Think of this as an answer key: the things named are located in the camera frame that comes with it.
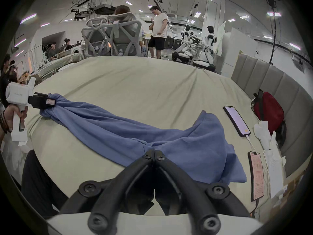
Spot red bag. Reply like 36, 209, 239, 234
251, 89, 286, 137

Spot person's left forearm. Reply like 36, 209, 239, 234
0, 111, 12, 147

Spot black charging cable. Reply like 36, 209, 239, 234
251, 199, 260, 218

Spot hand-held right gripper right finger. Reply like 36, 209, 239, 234
155, 150, 251, 233

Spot bed with pale sheet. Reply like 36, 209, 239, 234
36, 52, 85, 79

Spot white crumpled cloth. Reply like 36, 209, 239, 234
253, 120, 272, 149

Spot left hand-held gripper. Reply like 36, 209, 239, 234
5, 75, 57, 146

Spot bed with beige sheet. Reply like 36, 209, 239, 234
24, 55, 287, 220

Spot phone with pale lit screen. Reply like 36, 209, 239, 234
223, 105, 251, 138

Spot blue garment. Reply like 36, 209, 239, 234
39, 93, 247, 184

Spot white paper sheets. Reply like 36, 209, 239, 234
263, 131, 287, 199

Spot person's legs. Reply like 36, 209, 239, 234
22, 150, 69, 218

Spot white humanoid robot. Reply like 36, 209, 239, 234
192, 25, 217, 72
172, 25, 196, 63

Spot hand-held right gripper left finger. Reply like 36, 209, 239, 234
60, 150, 155, 232

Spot phone with pink lit screen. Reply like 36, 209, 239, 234
248, 151, 265, 202

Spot grey mesh office chair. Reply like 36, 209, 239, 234
81, 17, 112, 57
101, 12, 144, 57

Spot person's left hand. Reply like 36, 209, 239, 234
4, 104, 29, 132

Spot grey padded headboard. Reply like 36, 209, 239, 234
231, 53, 313, 179

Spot group of people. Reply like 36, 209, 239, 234
47, 38, 72, 61

